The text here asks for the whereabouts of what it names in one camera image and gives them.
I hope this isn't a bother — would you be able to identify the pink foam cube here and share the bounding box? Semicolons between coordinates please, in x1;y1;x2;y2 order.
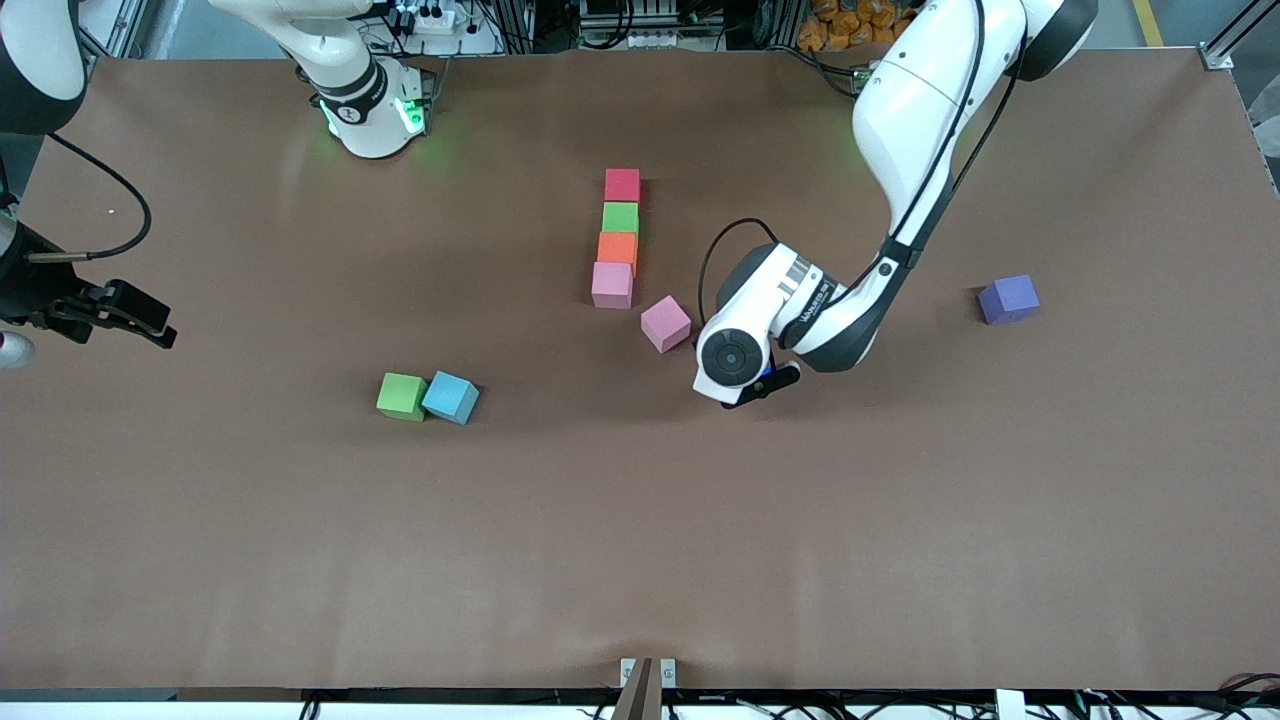
640;295;693;355
591;261;635;310

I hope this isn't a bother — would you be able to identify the orange foam cube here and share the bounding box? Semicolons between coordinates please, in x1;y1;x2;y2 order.
597;231;640;276

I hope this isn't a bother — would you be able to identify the blue foam cube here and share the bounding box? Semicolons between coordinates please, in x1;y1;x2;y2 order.
421;371;481;426

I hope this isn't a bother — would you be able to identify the white power strip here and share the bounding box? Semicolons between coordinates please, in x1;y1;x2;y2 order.
398;3;471;33

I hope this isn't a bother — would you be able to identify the metal equipment rack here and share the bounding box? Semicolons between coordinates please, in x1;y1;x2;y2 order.
578;0;701;51

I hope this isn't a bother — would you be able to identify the bag of orange fruit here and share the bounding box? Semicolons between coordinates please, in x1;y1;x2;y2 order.
798;0;926;53

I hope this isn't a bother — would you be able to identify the purple foam cube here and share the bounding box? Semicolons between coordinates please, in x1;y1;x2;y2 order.
978;274;1041;326

